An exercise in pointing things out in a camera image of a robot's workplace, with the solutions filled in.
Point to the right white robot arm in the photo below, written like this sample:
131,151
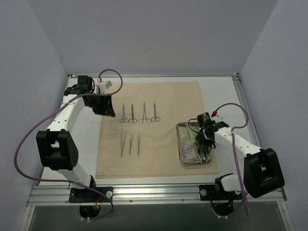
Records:
261,173

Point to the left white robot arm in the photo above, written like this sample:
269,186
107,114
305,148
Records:
56,147

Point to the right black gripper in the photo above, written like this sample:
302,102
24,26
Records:
202,137

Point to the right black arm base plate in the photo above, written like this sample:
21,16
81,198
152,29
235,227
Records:
209,192

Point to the purple printed sterile packet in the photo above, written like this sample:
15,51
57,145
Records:
189,155

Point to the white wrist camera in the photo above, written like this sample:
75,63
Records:
216,116
103,87

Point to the green gauze packet left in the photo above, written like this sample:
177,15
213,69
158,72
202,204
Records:
184,135

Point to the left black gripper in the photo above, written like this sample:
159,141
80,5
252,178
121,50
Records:
103,103

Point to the straight silver tweezers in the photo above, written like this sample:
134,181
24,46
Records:
139,143
130,143

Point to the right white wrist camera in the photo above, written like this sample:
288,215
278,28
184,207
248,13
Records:
216,116

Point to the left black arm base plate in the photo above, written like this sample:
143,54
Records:
88,196

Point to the surgical scissors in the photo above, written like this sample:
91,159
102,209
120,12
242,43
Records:
123,119

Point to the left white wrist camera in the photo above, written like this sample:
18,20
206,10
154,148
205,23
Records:
103,87

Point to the green gauze packet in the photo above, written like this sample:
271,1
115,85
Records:
194,128
184,135

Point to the metal instrument tray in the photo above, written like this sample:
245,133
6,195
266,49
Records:
193,143

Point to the right side aluminium rail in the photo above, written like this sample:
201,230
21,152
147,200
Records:
250,120

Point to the beige cloth wrap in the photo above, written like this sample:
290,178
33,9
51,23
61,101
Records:
176,102

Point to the silver ring-handled hemostat clamp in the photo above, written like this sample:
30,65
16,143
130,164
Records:
144,118

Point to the front aluminium rail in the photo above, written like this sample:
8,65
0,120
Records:
124,194

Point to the green gauze packet right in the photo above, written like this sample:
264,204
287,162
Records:
194,128

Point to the aluminium rail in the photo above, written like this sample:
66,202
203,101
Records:
250,120
124,194

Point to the surgical forceps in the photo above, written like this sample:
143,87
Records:
123,141

